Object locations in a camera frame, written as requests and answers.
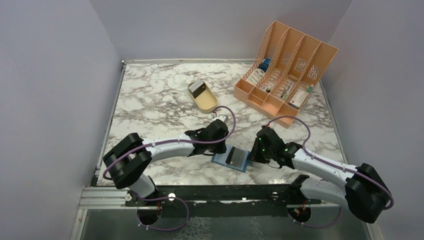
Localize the black credit card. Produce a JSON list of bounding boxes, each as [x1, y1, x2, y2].
[[225, 146, 236, 165], [231, 148, 248, 168]]

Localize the blue card holder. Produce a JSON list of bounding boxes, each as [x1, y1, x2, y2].
[[211, 144, 252, 173]]

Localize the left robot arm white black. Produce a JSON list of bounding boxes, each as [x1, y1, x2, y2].
[[102, 119, 229, 206]]

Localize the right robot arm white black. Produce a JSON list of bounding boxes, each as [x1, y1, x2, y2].
[[249, 126, 391, 224]]

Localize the stack of cards in tray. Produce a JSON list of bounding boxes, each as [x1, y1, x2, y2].
[[188, 79, 206, 99]]

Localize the beige oval tray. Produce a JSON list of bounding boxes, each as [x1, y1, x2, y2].
[[187, 80, 218, 114]]

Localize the red white medicine box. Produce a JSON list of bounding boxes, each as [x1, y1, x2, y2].
[[288, 88, 309, 110]]

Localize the small items in organizer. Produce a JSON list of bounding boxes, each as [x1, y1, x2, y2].
[[259, 82, 275, 93]]

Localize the white box in organizer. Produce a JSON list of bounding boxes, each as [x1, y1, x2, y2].
[[246, 68, 265, 85]]

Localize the blue bottle in organizer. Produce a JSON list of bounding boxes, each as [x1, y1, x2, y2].
[[257, 58, 271, 73]]

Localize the orange file organizer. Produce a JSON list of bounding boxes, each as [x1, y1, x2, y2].
[[233, 21, 339, 128]]

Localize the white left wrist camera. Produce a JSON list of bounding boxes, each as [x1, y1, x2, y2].
[[212, 114, 229, 124]]

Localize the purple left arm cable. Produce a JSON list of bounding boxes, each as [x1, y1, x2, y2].
[[102, 105, 237, 181]]

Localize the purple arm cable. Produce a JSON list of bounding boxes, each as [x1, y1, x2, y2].
[[264, 115, 395, 211], [102, 105, 237, 181]]

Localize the black mounting rail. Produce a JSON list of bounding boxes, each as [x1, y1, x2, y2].
[[124, 174, 321, 218]]

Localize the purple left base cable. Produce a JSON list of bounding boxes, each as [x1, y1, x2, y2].
[[136, 195, 192, 232]]

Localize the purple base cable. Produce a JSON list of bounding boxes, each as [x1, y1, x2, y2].
[[286, 206, 345, 230], [136, 195, 192, 232]]

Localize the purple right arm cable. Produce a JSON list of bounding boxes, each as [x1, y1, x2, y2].
[[264, 115, 395, 211]]

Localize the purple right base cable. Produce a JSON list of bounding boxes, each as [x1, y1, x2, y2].
[[286, 206, 345, 230]]

